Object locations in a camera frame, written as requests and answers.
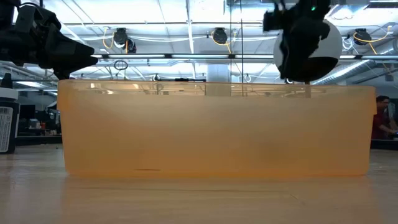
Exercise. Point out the white globe lamp black base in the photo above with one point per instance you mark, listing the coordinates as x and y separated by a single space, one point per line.
334 46

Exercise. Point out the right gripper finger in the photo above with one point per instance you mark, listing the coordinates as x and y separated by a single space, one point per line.
281 59
301 59

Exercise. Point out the person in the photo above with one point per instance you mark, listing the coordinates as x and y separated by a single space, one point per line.
379 124

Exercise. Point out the ceiling light strip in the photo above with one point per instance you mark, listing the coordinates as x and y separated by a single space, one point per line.
199 56

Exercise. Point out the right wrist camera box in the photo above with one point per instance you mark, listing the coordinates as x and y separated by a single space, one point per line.
272 21

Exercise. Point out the orange translucent plastic bin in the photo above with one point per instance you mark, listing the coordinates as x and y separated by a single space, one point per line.
217 133

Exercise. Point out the silver ceiling duct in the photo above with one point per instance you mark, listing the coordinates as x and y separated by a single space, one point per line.
357 67

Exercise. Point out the large black-capped food coloring bottle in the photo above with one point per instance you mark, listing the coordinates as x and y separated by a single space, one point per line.
9 130

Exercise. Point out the cluttered black desk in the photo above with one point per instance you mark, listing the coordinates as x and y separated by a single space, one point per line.
37 140

